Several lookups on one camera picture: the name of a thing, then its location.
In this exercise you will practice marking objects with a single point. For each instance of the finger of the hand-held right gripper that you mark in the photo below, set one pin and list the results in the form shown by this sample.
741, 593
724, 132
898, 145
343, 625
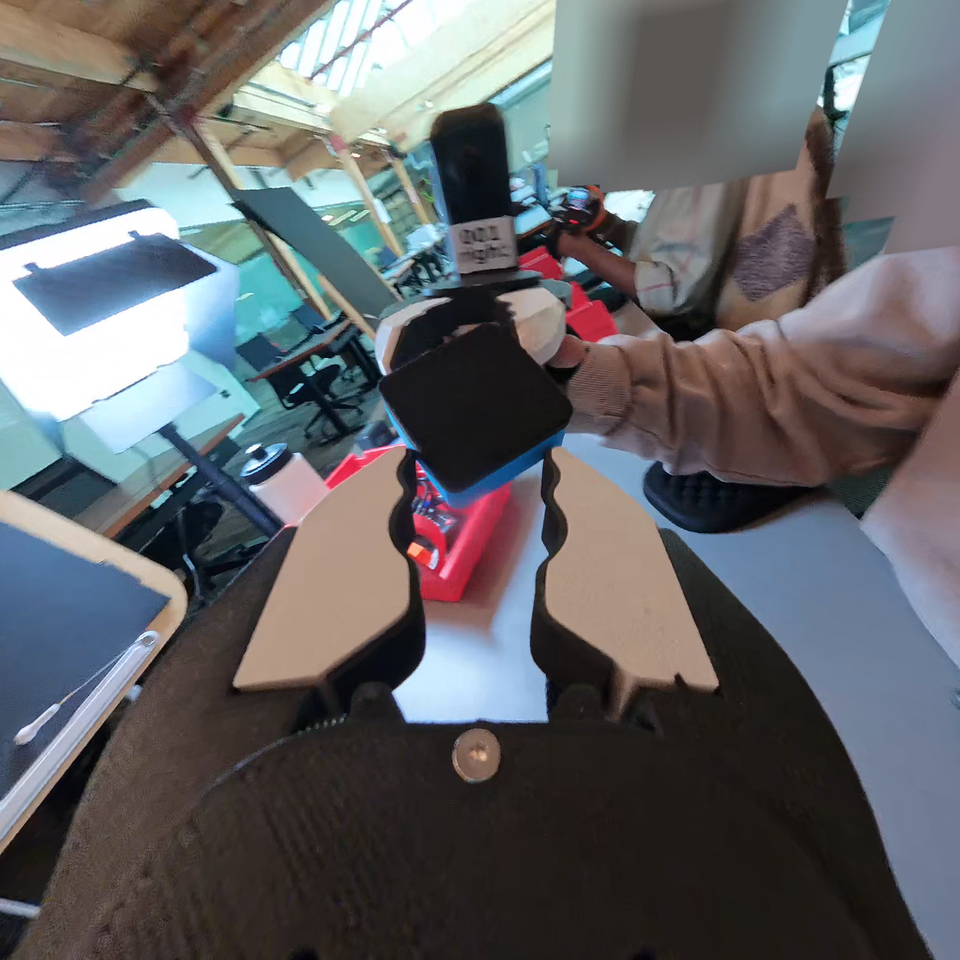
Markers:
544, 322
386, 334

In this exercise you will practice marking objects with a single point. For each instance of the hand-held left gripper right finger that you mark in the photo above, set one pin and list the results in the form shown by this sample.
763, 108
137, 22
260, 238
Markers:
622, 600

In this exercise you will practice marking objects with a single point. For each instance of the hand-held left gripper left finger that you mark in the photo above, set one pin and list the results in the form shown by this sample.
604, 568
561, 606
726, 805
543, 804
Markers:
330, 592

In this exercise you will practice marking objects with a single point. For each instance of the blue block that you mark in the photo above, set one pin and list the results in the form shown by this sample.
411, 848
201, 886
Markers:
472, 405

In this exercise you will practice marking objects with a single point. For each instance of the wooden top desk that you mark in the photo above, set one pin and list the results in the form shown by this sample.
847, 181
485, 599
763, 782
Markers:
315, 349
187, 465

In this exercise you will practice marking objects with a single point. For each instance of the black office chair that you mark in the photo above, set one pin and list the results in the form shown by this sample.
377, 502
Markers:
307, 390
180, 540

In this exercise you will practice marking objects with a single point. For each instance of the orange plastic tool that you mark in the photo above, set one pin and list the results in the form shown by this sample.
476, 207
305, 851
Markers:
424, 553

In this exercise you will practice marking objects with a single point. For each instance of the small black box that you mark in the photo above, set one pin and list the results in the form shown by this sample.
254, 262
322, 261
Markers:
375, 436

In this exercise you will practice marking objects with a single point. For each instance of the white bottle black cap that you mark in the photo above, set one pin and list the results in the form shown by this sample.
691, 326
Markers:
289, 484

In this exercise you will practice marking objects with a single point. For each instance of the black calculator coloured keys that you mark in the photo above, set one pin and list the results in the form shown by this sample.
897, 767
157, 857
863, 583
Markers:
435, 502

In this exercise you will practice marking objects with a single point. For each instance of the dark rounded pad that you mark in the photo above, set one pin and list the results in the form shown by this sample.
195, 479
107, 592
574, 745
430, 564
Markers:
720, 499

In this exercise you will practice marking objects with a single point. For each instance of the black light stand pole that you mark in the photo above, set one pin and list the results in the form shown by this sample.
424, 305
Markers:
217, 480

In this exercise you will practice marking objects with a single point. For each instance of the studio light panel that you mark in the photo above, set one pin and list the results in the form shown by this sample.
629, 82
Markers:
97, 322

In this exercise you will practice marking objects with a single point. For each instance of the black board wooden frame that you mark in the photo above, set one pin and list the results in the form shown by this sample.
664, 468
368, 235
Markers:
315, 255
60, 622

